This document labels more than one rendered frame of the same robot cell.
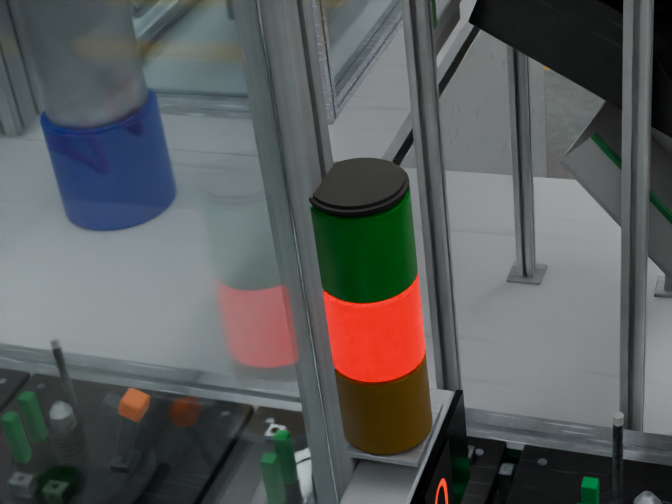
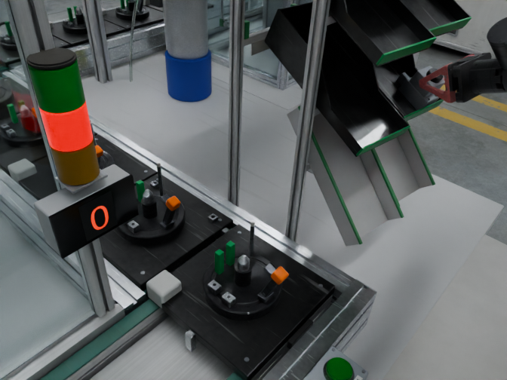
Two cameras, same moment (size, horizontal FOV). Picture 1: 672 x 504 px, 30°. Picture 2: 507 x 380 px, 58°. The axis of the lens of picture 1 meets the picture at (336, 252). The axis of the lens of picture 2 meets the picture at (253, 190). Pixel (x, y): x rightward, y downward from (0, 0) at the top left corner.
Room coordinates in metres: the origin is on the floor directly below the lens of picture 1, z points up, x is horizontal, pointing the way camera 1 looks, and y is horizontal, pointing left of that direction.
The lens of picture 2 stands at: (0.14, -0.35, 1.61)
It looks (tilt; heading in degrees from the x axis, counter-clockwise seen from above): 38 degrees down; 15
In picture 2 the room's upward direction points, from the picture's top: 3 degrees clockwise
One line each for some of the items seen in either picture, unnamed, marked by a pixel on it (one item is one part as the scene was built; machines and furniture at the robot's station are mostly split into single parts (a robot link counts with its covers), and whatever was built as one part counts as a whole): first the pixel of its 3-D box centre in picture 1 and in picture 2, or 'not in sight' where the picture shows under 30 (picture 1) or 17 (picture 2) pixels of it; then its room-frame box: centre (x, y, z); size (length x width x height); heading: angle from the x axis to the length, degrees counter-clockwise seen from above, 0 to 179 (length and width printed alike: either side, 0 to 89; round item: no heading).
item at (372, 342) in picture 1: (373, 315); (67, 122); (0.53, -0.01, 1.33); 0.05 x 0.05 x 0.05
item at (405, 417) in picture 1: (383, 390); (75, 157); (0.53, -0.01, 1.28); 0.05 x 0.05 x 0.05
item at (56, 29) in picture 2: not in sight; (79, 16); (1.67, 0.81, 1.01); 0.24 x 0.24 x 0.13; 66
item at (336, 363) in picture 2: not in sight; (339, 372); (0.55, -0.39, 0.96); 0.04 x 0.04 x 0.02
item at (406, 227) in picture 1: (363, 234); (57, 82); (0.53, -0.01, 1.38); 0.05 x 0.05 x 0.05
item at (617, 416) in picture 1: (617, 455); (251, 238); (0.71, -0.19, 1.03); 0.01 x 0.01 x 0.08
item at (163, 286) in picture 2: not in sight; (164, 289); (0.60, -0.07, 0.97); 0.05 x 0.05 x 0.04; 66
